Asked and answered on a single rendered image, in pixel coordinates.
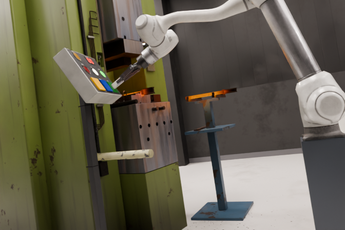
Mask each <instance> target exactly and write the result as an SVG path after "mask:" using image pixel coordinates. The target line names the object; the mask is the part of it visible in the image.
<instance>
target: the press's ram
mask: <svg viewBox="0 0 345 230"><path fill-rule="evenodd" d="M97 3H98V11H99V19H100V26H101V34H102V42H103V46H104V45H107V44H110V43H113V42H116V41H118V40H121V39H127V40H133V41H139V42H143V44H144V43H145V42H144V41H143V40H142V39H141V37H140V36H139V35H138V33H137V30H136V26H135V23H136V20H137V18H138V17H139V16H141V15H143V12H142V4H141V0H97Z"/></svg>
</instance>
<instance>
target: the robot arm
mask: <svg viewBox="0 0 345 230"><path fill-rule="evenodd" d="M255 7H257V8H259V9H261V11H262V13H263V15H264V17H265V18H266V20H267V22H268V24H269V26H270V28H271V30H272V32H273V34H274V36H275V38H276V40H277V42H278V43H279V45H280V47H281V49H282V51H283V53H284V55H285V57H286V59H287V61H288V63H289V65H290V67H291V69H292V70H293V72H294V74H295V76H296V78H297V80H298V83H297V85H296V92H297V95H298V100H299V108H300V114H301V118H302V122H303V127H304V134H302V135H301V136H302V139H303V141H311V140H321V139H331V138H343V137H345V133H343V132H342V131H341V130H340V127H339V123H338V121H340V120H341V119H342V118H343V117H344V116H345V93H344V92H343V91H342V90H341V88H340V87H339V85H338V84H337V83H336V81H335V80H334V78H333V77H332V75H331V74H330V73H328V72H325V71H321V69H320V67H319V65H318V63H317V62H316V60H315V58H314V56H313V54H312V52H311V50H310V48H309V47H308V45H307V43H306V41H305V39H304V37H303V35H302V33H301V32H300V30H299V28H298V26H297V24H296V22H295V20H294V18H293V17H292V15H291V13H290V11H289V9H288V7H287V5H286V3H285V1H284V0H228V1H227V2H226V3H225V4H223V5H222V6H220V7H217V8H214V9H207V10H193V11H180V12H174V13H170V14H167V15H165V16H158V15H155V16H150V15H147V14H143V15H141V16H139V17H138V18H137V20H136V23H135V26H136V30H137V33H138V35H139V36H140V37H141V39H142V40H143V41H144V42H145V43H147V44H148V45H149V46H148V47H147V48H146V49H145V50H143V51H142V52H141V54H142V55H140V56H138V57H137V58H136V60H137V62H136V63H134V64H133V65H130V66H129V67H128V68H127V69H126V70H125V71H124V72H123V73H122V74H121V75H120V76H119V78H118V79H117V80H116V81H115V82H114V83H112V84H111V86H112V87H113V88H114V89H116V88H117V87H118V86H119V85H121V84H122V83H123V82H126V81H127V80H128V79H129V78H131V77H132V76H133V75H135V74H136V73H138V72H140V69H141V68H144V69H146V68H147V67H148V66H149V64H151V65H152V64H153V63H155V62H156V61H157V60H158V59H160V58H161V57H164V56H165V55H167V54H168V53H169V52H171V51H172V50H173V49H174V47H175V46H176V45H177V43H178V41H179V39H178V37H177V35H176V34H175V33H174V32H173V31H172V30H168V28H169V27H171V26H172V25H174V24H177V23H189V22H212V21H218V20H221V19H224V18H227V17H230V16H232V15H235V14H238V13H241V12H244V11H248V10H250V9H252V8H255Z"/></svg>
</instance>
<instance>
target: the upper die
mask: <svg viewBox="0 0 345 230"><path fill-rule="evenodd" d="M103 49H104V57H105V62H109V61H112V60H116V59H119V58H122V57H127V58H131V59H133V58H136V57H138V56H140V55H142V54H141V52H142V51H143V50H144V48H143V42H139V41H133V40H127V39H121V40H118V41H116V42H113V43H110V44H107V45H104V46H103Z"/></svg>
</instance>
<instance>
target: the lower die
mask: <svg viewBox="0 0 345 230"><path fill-rule="evenodd" d="M119 99H120V102H123V96H122V97H120V98H119ZM134 99H137V100H138V103H137V104H139V103H140V102H141V104H142V103H150V102H151V99H150V95H149V94H148V95H141V92H138V93H133V94H128V95H127V96H126V95H124V101H129V100H134Z"/></svg>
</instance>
